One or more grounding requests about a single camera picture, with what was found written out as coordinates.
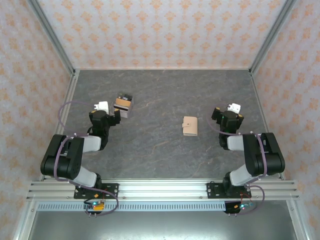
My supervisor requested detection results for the aluminium mounting rail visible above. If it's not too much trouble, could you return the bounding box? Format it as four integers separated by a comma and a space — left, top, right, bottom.
25, 178, 300, 202

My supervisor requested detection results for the aluminium side rail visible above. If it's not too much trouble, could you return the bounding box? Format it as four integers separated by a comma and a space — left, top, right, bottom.
39, 69, 81, 181
249, 69, 286, 181

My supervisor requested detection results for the orange credit card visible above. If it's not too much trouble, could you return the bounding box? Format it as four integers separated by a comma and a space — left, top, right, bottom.
115, 97, 132, 107

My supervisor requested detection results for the grey slotted cable duct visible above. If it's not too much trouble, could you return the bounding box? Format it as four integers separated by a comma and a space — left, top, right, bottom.
36, 201, 228, 213

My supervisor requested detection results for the aluminium frame leg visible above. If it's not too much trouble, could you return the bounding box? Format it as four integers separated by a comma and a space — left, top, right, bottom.
286, 199, 310, 240
12, 199, 38, 240

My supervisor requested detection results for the small controller circuit board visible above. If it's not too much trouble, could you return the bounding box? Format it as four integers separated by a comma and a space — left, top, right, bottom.
224, 201, 256, 216
83, 199, 106, 218

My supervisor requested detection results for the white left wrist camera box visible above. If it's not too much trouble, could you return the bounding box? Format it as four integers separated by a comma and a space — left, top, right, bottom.
96, 100, 111, 114

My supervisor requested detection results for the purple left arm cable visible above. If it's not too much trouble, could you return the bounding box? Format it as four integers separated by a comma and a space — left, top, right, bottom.
53, 100, 120, 217

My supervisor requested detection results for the white plastic card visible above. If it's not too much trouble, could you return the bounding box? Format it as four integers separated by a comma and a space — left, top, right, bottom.
113, 104, 131, 118

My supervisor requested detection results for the grey metal panel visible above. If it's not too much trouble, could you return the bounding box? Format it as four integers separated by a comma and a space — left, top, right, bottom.
26, 211, 300, 240

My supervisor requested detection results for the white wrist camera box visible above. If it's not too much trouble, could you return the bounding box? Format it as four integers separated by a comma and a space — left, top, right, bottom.
96, 100, 111, 114
226, 102, 242, 115

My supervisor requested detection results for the small card box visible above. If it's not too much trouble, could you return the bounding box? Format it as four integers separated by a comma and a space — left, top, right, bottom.
113, 92, 135, 119

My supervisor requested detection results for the aluminium frame post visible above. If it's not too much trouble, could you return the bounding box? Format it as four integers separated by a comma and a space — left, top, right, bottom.
248, 0, 299, 76
26, 0, 78, 76

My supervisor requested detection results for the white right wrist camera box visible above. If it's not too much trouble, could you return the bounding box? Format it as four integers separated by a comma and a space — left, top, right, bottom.
226, 102, 242, 115

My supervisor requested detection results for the beige leather card holder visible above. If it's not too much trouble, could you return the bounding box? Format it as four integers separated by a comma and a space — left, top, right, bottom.
182, 115, 199, 137

